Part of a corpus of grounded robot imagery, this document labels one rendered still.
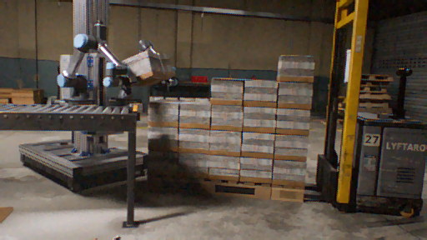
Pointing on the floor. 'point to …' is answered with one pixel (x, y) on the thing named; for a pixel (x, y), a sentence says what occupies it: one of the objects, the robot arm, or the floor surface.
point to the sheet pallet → (15, 96)
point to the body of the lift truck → (389, 163)
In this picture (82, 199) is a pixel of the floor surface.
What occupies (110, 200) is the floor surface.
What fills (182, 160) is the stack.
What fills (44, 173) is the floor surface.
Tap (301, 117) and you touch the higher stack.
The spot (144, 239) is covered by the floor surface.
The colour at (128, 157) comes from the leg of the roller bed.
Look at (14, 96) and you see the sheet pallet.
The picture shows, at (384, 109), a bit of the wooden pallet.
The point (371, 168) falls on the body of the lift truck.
